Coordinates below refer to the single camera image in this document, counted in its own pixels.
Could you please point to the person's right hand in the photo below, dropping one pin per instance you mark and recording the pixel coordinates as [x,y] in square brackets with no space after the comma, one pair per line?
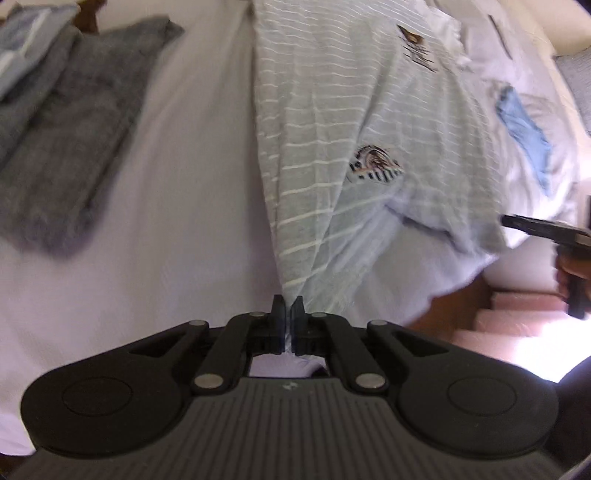
[564,277]

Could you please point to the light blue striped shirt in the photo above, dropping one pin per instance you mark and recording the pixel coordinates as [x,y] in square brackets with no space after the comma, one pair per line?
[318,138]

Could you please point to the white bed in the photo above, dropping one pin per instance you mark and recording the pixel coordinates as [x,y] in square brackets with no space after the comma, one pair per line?
[194,207]

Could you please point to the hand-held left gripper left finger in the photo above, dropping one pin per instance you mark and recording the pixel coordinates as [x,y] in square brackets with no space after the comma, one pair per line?
[278,327]

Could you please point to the pink padded steps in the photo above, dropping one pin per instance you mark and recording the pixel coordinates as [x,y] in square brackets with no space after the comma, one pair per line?
[517,323]

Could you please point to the dark grey folded garment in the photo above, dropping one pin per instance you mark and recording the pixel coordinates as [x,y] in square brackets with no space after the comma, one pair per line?
[78,152]

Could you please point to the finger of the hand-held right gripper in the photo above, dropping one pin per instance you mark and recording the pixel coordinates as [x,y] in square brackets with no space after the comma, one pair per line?
[531,225]

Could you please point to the white garment pile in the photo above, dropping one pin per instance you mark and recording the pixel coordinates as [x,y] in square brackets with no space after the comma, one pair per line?
[526,134]

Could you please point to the grey textured cushion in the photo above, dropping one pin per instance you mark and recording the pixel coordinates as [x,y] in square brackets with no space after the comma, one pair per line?
[577,87]

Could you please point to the brown wooden headboard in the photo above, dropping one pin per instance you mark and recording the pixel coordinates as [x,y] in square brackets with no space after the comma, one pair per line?
[90,16]

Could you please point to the light blue folded garment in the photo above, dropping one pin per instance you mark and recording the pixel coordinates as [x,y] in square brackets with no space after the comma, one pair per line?
[23,41]

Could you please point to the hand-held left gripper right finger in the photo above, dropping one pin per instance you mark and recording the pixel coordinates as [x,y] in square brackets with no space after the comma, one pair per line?
[298,328]

